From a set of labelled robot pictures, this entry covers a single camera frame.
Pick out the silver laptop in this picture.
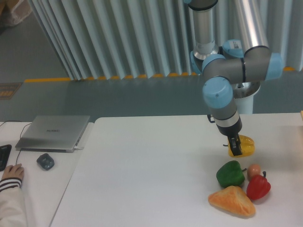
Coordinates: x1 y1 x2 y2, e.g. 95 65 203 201
15 115 90 153

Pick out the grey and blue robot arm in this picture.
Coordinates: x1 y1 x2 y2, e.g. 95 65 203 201
185 0 284 156

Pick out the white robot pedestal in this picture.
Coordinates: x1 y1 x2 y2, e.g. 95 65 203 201
232 82 260 114

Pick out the corrugated grey partition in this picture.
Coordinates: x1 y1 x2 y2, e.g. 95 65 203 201
28 0 303 80

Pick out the black keyboard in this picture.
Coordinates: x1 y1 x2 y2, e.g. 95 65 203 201
0 144 12 171

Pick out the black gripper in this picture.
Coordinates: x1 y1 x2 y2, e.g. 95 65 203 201
217 120 242 156

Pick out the orange bread loaf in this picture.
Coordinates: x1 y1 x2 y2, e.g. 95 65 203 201
208 186 256 217

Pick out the black mouse cable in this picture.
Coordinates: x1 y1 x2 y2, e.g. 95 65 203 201
0 120 34 166

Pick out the green bell pepper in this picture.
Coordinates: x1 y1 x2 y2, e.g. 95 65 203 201
216 160 246 188

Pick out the red bell pepper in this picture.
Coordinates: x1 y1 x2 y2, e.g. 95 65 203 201
246 171 271 200

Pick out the striped white sleeve forearm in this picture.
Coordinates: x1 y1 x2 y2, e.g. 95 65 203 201
0 177 27 227

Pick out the person's hand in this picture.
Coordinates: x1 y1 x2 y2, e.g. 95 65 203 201
1 164 24 181

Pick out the yellow bell pepper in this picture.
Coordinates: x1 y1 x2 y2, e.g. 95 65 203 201
223 134 255 157

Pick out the brown egg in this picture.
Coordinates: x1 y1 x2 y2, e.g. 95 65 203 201
247 164 261 181

